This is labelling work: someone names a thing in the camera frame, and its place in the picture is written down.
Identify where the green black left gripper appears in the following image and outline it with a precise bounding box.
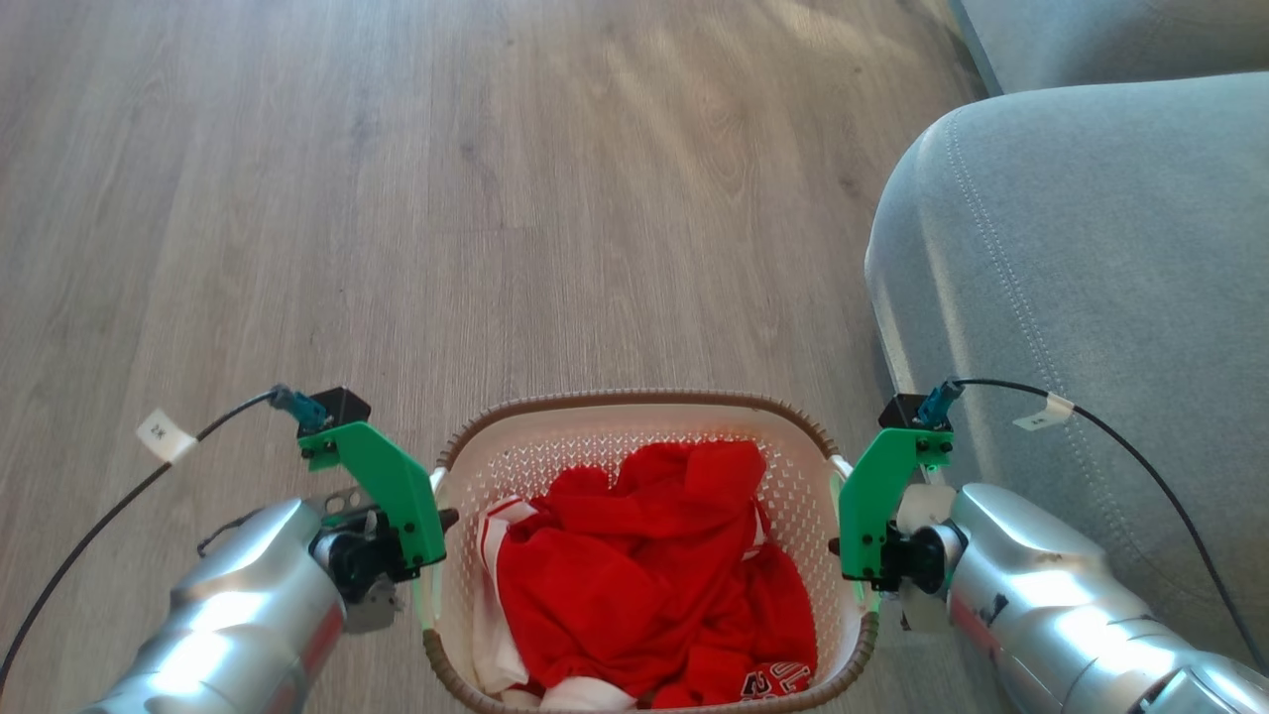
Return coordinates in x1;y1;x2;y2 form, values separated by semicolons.
298;420;461;608

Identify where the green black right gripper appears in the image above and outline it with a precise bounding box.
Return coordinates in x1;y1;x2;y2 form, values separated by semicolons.
828;426;965;596

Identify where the white laundry basket brown rim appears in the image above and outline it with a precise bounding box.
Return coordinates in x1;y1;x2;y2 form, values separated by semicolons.
422;388;881;714

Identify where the grey fabric sofa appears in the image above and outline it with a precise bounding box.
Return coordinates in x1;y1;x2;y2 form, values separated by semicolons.
864;71;1269;677

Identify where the grey fabric sofa seat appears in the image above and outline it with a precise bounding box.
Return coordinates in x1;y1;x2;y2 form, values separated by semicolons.
947;0;1269;98

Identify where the teal right cable connector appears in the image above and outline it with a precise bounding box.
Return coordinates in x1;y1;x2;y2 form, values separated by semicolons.
917;378;965;429

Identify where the teal cable connector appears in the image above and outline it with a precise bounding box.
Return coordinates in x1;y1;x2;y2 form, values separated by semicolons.
917;378;965;429
272;384;331;435

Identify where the teal left cable connector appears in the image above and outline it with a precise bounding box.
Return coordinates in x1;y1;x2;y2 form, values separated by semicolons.
272;384;331;435

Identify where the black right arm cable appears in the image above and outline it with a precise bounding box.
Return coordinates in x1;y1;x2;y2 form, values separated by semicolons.
954;376;1269;675

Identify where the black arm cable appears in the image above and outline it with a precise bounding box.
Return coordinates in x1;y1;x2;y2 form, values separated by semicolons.
954;376;1269;675
0;389;284;691

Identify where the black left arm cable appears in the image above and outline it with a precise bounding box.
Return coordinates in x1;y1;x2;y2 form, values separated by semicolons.
0;389;284;691

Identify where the white right cable tag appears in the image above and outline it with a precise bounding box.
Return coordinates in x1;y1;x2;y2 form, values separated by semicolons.
1012;393;1076;432

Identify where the white cable tag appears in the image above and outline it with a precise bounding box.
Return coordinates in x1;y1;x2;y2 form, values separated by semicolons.
1012;393;1076;432
136;408;199;465

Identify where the white left cable tag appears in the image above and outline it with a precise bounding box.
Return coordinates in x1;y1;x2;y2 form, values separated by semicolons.
136;408;199;465

